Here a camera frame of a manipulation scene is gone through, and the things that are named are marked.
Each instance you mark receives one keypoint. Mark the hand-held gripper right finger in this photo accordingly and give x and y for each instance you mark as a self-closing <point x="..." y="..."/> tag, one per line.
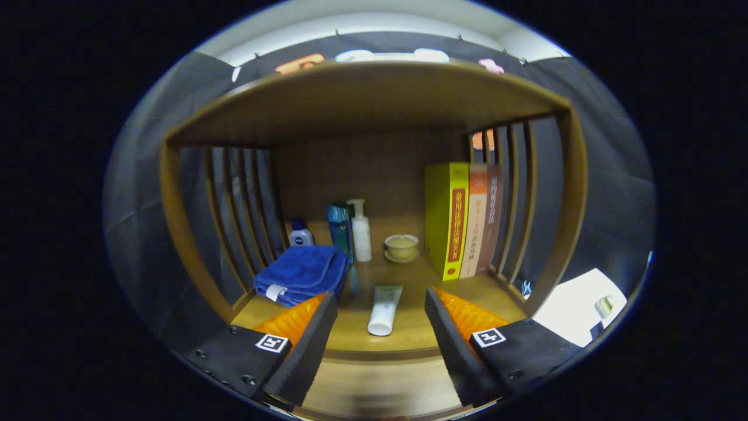
<point x="453" y="345"/>

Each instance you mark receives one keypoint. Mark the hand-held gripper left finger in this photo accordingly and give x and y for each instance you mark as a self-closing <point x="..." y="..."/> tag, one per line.
<point x="310" y="345"/>

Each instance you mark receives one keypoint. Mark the white and green tube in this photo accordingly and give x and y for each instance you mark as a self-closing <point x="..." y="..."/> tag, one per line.
<point x="384" y="310"/>

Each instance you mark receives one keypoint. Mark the wooden drawer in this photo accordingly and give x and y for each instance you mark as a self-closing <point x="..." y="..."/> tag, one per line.
<point x="380" y="386"/>

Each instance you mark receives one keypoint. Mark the wooden countertop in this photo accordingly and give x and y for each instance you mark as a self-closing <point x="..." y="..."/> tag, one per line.
<point x="409" y="327"/>

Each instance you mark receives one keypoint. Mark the wooden cabinet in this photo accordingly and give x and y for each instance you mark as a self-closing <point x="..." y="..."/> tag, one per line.
<point x="362" y="99"/>

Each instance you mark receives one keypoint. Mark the blue folded towel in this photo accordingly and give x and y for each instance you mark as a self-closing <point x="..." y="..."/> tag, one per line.
<point x="304" y="269"/>

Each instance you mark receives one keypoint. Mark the small white blue-capped bottle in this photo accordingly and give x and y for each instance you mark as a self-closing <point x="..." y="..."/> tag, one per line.
<point x="301" y="237"/>

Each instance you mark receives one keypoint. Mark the beige lidded teacup with saucer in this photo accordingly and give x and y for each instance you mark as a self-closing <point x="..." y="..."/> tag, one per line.
<point x="402" y="245"/>

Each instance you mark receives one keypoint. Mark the teal bottle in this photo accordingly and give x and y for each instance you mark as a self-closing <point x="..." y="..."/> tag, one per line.
<point x="339" y="231"/>

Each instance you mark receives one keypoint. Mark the orange and white book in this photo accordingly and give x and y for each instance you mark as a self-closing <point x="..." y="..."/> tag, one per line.
<point x="476" y="228"/>

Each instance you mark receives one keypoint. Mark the white pump bottle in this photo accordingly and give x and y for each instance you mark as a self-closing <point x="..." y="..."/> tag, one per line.
<point x="361" y="237"/>

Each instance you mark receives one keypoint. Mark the white side table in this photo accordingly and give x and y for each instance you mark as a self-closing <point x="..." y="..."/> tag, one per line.
<point x="570" y="310"/>

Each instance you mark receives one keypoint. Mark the yellow book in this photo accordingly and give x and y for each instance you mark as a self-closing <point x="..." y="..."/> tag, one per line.
<point x="438" y="222"/>

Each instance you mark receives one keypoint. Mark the brown book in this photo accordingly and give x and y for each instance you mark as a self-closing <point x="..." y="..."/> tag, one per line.
<point x="492" y="222"/>

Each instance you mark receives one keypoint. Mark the small beige object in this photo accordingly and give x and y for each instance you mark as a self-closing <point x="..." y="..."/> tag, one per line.
<point x="605" y="305"/>

